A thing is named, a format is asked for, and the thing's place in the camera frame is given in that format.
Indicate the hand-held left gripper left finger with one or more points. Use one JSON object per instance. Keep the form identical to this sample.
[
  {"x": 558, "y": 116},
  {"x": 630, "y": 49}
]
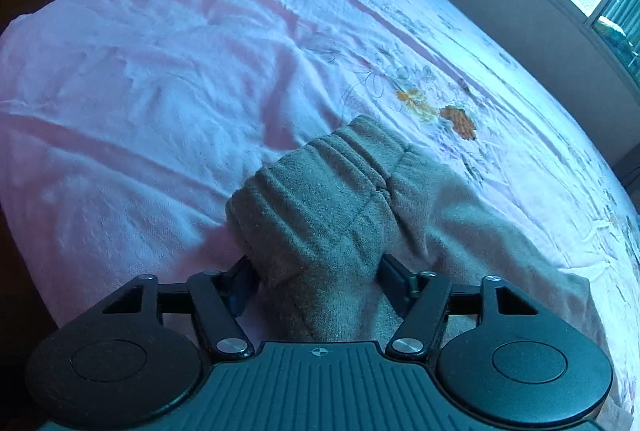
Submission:
[{"x": 246, "y": 283}]

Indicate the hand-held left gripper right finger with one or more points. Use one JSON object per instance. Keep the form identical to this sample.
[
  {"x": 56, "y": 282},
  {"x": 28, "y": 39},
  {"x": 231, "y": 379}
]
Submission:
[{"x": 395, "y": 281}]

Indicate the grey pants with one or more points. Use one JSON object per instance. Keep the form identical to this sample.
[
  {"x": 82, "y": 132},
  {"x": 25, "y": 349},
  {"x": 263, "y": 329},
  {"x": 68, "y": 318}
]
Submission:
[{"x": 330, "y": 211}]

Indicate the bed with pink floral sheet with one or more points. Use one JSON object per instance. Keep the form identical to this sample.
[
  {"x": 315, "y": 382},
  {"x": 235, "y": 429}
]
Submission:
[{"x": 175, "y": 86}]

